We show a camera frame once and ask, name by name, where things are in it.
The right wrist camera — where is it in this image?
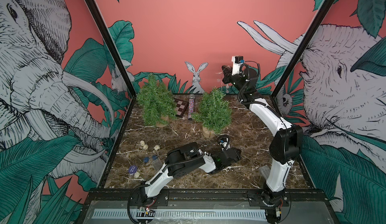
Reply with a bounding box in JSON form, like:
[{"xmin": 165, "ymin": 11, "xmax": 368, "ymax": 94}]
[{"xmin": 232, "ymin": 56, "xmax": 244, "ymax": 76}]

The black corner post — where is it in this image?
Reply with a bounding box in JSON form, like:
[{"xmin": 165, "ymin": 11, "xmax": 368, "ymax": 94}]
[
  {"xmin": 84, "ymin": 0, "xmax": 136, "ymax": 98},
  {"xmin": 270, "ymin": 0, "xmax": 335, "ymax": 98}
]

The brown checkered chess board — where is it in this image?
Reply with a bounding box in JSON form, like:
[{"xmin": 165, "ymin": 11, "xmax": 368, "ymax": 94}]
[{"xmin": 175, "ymin": 98, "xmax": 189, "ymax": 118}]

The clear plastic battery box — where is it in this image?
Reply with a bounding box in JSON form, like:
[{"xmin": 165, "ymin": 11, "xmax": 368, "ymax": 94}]
[{"xmin": 151, "ymin": 158, "xmax": 163, "ymax": 172}]

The purple glitter microphone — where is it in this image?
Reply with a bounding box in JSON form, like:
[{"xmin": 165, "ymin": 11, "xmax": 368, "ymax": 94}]
[{"xmin": 188, "ymin": 94, "xmax": 195, "ymax": 120}]

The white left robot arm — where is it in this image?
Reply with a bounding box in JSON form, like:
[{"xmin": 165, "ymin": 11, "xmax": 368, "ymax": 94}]
[{"xmin": 132, "ymin": 135, "xmax": 241, "ymax": 208}]

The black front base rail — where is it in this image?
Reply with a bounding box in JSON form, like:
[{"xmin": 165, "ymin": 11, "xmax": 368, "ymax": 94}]
[{"xmin": 84, "ymin": 189, "xmax": 328, "ymax": 208}]

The white ventilation grille strip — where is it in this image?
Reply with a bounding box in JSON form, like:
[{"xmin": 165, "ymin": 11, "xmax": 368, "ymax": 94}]
[{"xmin": 91, "ymin": 209, "xmax": 266, "ymax": 221}]

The black right corner post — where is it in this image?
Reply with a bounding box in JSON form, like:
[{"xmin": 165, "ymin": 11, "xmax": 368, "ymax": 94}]
[{"xmin": 270, "ymin": 0, "xmax": 335, "ymax": 98}]

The small green christmas tree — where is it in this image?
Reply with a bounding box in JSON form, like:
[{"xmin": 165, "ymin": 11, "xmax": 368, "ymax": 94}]
[{"xmin": 192, "ymin": 88, "xmax": 232, "ymax": 139}]

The purple round cap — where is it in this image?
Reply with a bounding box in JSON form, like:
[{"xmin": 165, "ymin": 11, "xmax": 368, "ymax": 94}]
[{"xmin": 128, "ymin": 165, "xmax": 138, "ymax": 175}]

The clear string light wire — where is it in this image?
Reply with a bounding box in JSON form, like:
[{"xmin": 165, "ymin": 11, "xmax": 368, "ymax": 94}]
[{"xmin": 215, "ymin": 70, "xmax": 232, "ymax": 95}]

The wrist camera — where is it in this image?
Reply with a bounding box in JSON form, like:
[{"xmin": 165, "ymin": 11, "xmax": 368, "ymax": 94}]
[
  {"xmin": 232, "ymin": 56, "xmax": 244, "ymax": 76},
  {"xmin": 217, "ymin": 135, "xmax": 230, "ymax": 151}
]

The large green christmas tree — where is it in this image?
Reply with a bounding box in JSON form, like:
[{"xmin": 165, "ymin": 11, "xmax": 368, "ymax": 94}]
[{"xmin": 137, "ymin": 74, "xmax": 177, "ymax": 127}]

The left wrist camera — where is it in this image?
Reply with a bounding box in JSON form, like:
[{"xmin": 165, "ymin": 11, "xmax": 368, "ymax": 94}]
[{"xmin": 217, "ymin": 135, "xmax": 230, "ymax": 151}]

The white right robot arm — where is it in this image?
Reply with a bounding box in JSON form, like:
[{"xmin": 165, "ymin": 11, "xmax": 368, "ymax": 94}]
[{"xmin": 222, "ymin": 63, "xmax": 303, "ymax": 207}]

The clear plastic box right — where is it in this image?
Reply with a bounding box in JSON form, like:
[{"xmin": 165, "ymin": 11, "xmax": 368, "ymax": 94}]
[{"xmin": 259, "ymin": 165, "xmax": 270, "ymax": 180}]

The black left corner post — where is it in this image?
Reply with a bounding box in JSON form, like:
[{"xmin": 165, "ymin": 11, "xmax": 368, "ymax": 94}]
[{"xmin": 84, "ymin": 0, "xmax": 136, "ymax": 98}]

